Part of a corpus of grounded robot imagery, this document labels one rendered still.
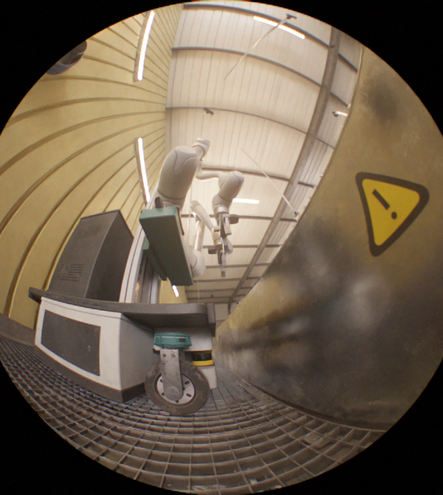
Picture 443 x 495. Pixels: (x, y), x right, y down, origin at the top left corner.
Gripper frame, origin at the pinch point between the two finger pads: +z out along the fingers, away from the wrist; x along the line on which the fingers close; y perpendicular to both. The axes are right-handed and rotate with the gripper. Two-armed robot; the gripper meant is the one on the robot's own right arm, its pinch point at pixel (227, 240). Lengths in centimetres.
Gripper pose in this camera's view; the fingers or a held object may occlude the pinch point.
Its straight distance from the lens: 71.3
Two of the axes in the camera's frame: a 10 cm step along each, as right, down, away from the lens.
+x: 0.4, -6.2, -7.9
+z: 1.2, 7.8, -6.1
